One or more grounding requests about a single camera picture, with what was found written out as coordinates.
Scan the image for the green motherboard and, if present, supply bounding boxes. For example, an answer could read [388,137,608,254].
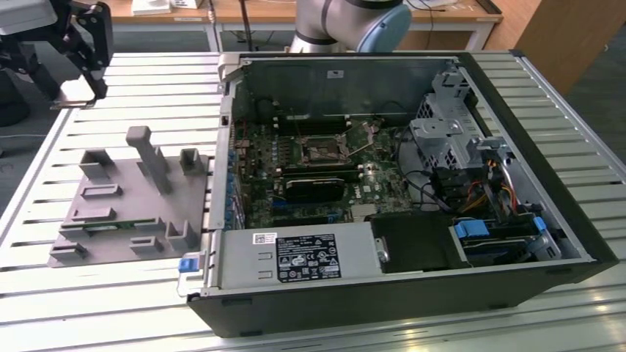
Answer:
[229,117,432,230]

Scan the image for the wooden desk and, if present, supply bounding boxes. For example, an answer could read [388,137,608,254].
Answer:
[103,0,505,52]

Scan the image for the CPU with silver top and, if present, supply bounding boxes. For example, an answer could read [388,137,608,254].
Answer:
[50,96,98,111]

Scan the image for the green RAM stick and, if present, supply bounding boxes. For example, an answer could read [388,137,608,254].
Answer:
[85,219,161,230]

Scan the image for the black graphics card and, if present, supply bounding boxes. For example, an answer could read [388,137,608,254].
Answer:
[282,177,347,203]

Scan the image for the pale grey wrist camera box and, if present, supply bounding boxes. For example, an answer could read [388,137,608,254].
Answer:
[0,0,58,36]

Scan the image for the silver drive cage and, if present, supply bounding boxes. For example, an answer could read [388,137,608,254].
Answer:
[409,69,484,174]

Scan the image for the black cable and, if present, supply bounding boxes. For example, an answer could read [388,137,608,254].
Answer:
[394,128,445,212]

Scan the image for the grey parts rack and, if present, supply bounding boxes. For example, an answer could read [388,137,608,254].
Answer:
[46,125,213,269]

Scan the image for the CPU socket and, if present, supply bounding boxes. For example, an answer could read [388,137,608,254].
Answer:
[301,135,350,166]

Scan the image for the wooden cabinet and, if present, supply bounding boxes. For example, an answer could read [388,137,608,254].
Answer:
[508,0,626,97]

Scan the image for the white box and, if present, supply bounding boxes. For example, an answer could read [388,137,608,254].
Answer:
[130,0,174,16]

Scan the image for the hard disk in blue carrier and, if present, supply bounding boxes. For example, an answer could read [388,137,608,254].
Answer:
[450,217,534,267]

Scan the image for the metal socket cover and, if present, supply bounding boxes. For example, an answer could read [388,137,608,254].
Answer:
[342,119,381,155]

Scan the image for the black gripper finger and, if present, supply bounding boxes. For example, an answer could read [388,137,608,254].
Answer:
[14,40,63,103]
[58,1,115,101]

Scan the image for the yellow and orange wire bundle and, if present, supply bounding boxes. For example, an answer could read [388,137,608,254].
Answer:
[462,179,521,213]

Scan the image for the small silver heatsink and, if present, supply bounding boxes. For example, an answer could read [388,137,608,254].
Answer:
[350,204,384,221]

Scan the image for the black plastic shroud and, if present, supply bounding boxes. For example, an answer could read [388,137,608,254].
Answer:
[369,212,460,275]

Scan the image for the grey power supply unit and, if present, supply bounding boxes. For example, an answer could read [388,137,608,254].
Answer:
[214,222,384,291]

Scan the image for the black RAM slots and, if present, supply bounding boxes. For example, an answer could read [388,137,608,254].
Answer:
[281,116,354,135]
[279,165,359,181]

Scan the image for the black open PC case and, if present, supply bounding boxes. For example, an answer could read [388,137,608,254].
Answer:
[187,50,621,339]

